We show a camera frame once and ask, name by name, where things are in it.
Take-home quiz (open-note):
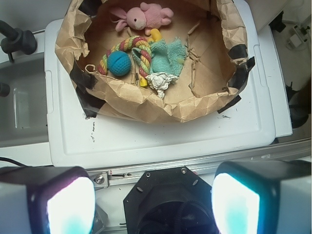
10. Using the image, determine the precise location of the yellow plastic toy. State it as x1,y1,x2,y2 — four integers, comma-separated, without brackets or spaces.
148,28,162,42

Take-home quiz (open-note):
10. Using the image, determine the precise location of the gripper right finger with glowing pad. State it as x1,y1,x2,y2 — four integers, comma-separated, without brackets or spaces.
212,160,312,234

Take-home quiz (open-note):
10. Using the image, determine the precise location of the multicolour rope toy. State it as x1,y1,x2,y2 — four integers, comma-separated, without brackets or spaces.
97,35,152,81

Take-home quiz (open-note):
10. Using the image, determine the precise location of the white plug adapter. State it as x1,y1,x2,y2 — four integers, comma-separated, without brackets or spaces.
288,24,311,49

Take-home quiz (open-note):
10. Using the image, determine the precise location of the aluminium rail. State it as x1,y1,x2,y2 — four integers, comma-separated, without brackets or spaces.
86,140,312,188

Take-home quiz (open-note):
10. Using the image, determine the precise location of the crumpled white paper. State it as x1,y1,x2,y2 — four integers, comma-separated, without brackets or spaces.
145,72,179,99

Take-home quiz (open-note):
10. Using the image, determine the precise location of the blue rubber ball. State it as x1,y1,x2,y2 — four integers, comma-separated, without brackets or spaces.
107,51,131,77

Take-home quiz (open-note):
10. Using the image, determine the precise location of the clear plastic container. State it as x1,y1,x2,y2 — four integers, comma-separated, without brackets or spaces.
0,53,48,147

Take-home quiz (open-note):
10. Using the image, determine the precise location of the black octagonal mount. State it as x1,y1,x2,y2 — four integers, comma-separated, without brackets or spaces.
123,166,219,234

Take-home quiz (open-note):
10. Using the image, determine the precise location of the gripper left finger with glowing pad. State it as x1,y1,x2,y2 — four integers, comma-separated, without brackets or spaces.
0,166,96,234

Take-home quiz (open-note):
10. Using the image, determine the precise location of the pink plush bunny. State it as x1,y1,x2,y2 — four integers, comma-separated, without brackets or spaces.
109,2,174,36

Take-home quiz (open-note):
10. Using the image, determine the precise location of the brown paper bag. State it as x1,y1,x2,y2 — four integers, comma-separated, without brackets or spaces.
55,0,254,123

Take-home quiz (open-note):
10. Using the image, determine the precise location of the white plastic bin lid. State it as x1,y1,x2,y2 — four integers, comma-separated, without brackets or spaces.
44,0,276,168

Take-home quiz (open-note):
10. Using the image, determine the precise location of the teal knitted cloth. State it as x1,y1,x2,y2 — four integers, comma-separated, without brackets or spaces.
131,37,187,77

